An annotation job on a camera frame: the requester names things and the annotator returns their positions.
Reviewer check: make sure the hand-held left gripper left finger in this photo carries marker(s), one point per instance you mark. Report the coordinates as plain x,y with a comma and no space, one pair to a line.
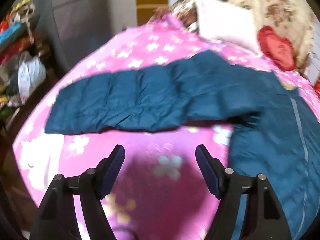
115,166

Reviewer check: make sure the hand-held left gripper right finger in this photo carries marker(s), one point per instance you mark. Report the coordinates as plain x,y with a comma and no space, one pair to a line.
205,166

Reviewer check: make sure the teal quilted jacket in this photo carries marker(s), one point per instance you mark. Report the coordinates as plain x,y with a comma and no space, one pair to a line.
150,100

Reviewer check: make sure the pile of colourful clothes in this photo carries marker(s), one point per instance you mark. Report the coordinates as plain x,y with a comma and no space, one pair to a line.
15,35

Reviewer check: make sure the white paper sheet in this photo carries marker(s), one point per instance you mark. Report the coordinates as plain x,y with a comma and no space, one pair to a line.
37,160

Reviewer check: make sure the pink floral bedsheet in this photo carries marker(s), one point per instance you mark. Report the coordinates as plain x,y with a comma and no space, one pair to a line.
155,55

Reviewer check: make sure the white plastic bag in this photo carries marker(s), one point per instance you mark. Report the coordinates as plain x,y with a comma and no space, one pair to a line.
30,75

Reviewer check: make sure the red heart cushion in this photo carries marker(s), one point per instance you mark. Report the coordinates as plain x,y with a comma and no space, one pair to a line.
275,47

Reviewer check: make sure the white pillow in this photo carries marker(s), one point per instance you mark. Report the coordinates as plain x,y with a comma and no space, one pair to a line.
225,22

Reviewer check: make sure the grey wardrobe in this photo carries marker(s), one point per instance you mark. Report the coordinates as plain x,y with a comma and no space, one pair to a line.
87,17

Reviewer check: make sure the brown floral cloth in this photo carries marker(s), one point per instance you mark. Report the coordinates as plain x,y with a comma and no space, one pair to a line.
185,10

